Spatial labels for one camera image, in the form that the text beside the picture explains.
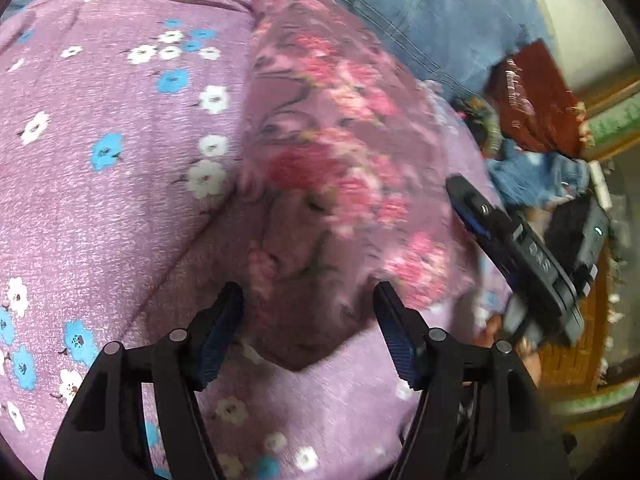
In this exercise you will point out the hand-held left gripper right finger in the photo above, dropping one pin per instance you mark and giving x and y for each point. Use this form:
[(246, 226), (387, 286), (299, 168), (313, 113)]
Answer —
[(395, 342)]

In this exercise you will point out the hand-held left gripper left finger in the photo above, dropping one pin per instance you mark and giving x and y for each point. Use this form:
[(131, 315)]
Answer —
[(220, 332)]

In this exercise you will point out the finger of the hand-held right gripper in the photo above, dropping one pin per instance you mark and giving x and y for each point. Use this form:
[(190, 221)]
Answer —
[(472, 217)]

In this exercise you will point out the maroon pink floral shirt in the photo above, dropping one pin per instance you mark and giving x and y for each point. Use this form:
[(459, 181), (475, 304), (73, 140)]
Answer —
[(340, 160)]

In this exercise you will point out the person's right hand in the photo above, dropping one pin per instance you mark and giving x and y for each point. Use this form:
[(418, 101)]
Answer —
[(530, 359)]

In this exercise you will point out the blue denim jeans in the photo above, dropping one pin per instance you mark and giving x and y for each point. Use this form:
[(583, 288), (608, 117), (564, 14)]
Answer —
[(540, 175)]

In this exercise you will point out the dark plaid cloth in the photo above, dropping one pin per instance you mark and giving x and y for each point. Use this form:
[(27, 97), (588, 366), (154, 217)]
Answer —
[(480, 122)]

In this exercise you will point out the dark red cloth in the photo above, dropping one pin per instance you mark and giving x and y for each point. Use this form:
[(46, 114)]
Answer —
[(540, 105)]

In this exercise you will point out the purple floral bedsheet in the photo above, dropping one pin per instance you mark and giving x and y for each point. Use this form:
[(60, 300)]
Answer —
[(115, 210)]

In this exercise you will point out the blue plaid quilt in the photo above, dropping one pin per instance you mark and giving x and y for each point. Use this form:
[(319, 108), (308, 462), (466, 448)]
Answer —
[(440, 10)]

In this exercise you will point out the wooden bed frame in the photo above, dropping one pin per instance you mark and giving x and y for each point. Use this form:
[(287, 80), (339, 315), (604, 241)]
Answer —
[(575, 360)]

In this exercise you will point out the green painted rail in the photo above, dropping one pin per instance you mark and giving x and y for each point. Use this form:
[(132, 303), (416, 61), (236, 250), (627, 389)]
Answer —
[(612, 127)]

